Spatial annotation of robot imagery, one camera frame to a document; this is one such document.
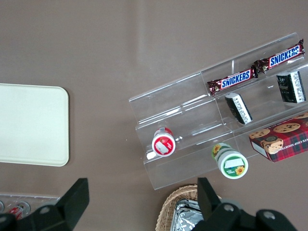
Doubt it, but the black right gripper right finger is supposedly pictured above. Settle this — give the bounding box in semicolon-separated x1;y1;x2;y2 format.
192;177;243;231

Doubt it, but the beige rectangular tray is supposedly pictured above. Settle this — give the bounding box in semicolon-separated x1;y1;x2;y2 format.
0;83;70;167

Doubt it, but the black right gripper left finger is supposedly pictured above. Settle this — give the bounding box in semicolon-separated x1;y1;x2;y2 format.
16;178;90;231

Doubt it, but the red lid yogurt cup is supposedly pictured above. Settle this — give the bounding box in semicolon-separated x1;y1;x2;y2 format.
151;127;176;157

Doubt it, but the clear acrylic bottle rack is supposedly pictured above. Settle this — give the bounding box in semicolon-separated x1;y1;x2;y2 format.
0;192;61;217

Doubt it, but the red plaid cookie box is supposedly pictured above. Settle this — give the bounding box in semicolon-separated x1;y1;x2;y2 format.
248;112;308;164

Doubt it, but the aluminium foil container stack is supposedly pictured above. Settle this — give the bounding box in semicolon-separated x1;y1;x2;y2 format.
175;199;205;231

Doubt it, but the green lid yogurt cup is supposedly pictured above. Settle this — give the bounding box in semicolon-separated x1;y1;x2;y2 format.
211;143;249;180

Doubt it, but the small black white box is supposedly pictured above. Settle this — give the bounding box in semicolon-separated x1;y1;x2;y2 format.
224;92;253;125
276;71;308;103

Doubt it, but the light oval wicker basket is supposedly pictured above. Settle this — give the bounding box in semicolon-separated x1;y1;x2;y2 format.
155;184;223;231

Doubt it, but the red cola bottle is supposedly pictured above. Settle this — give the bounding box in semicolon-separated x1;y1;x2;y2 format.
8;201;31;221

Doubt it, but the Snickers chocolate bar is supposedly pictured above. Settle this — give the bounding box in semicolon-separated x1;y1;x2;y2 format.
207;68;259;97
254;39;305;74

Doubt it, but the clear acrylic stepped shelf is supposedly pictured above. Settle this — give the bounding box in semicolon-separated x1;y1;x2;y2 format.
128;32;308;191

